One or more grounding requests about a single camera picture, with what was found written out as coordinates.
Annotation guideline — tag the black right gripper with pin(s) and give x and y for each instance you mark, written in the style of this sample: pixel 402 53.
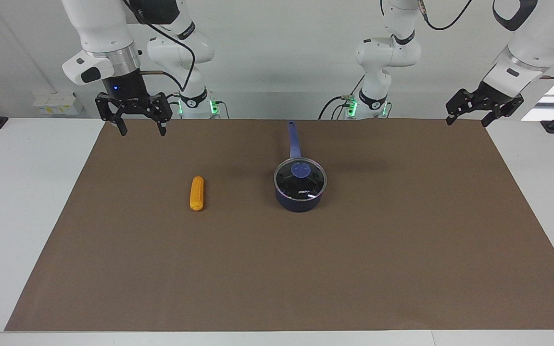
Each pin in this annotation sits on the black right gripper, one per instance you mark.
pixel 125 89

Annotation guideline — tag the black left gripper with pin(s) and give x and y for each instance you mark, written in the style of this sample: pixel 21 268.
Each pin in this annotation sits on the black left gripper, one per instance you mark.
pixel 491 96

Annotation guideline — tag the yellow corn cob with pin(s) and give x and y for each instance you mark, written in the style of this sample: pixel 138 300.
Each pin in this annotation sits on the yellow corn cob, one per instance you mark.
pixel 197 193

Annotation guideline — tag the glass lid with blue knob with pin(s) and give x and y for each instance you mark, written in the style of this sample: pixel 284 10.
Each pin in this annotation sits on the glass lid with blue knob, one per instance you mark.
pixel 300 179

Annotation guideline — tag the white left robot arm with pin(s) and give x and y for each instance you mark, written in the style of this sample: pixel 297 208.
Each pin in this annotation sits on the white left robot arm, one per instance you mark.
pixel 532 43

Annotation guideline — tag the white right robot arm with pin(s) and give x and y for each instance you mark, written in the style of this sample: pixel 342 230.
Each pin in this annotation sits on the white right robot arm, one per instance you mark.
pixel 104 29

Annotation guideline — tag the dark blue pot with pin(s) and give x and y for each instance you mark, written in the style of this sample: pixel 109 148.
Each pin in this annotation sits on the dark blue pot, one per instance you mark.
pixel 296 204

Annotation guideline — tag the brown table mat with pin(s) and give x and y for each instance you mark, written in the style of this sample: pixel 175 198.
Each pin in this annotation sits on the brown table mat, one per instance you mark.
pixel 277 250

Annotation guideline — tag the white wall socket box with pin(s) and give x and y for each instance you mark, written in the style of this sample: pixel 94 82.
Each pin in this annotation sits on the white wall socket box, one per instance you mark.
pixel 58 104

